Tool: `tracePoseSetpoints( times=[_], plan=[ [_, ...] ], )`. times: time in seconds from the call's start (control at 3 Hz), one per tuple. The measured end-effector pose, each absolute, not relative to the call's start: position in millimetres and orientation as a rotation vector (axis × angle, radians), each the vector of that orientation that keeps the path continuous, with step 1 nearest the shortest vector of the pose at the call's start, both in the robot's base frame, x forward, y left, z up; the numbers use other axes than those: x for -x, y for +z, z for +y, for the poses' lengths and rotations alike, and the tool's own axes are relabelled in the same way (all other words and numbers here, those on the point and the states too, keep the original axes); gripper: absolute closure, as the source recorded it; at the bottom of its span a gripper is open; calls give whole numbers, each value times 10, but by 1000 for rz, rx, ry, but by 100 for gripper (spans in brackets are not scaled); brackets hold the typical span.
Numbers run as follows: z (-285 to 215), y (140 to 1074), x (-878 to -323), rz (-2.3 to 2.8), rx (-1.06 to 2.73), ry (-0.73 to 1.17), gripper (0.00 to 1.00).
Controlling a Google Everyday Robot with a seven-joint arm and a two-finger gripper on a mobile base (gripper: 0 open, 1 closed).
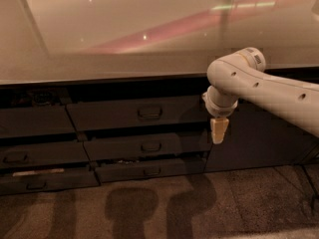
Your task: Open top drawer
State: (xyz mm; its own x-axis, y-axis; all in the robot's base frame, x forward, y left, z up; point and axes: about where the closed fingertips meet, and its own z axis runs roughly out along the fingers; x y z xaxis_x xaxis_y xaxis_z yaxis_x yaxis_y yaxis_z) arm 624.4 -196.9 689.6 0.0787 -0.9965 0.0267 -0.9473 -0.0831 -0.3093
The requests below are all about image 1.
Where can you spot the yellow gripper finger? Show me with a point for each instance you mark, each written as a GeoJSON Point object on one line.
{"type": "Point", "coordinates": [218, 129]}

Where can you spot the dark drawer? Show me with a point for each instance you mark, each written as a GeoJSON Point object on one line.
{"type": "Point", "coordinates": [147, 145]}
{"type": "Point", "coordinates": [42, 154]}
{"type": "Point", "coordinates": [68, 179]}
{"type": "Point", "coordinates": [150, 169]}
{"type": "Point", "coordinates": [34, 121]}
{"type": "Point", "coordinates": [139, 112]}

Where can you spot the glossy grey counter top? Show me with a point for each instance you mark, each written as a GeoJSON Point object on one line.
{"type": "Point", "coordinates": [65, 40]}

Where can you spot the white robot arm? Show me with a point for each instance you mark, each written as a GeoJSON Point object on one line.
{"type": "Point", "coordinates": [241, 75]}

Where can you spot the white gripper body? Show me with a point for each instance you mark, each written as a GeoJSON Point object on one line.
{"type": "Point", "coordinates": [218, 112]}

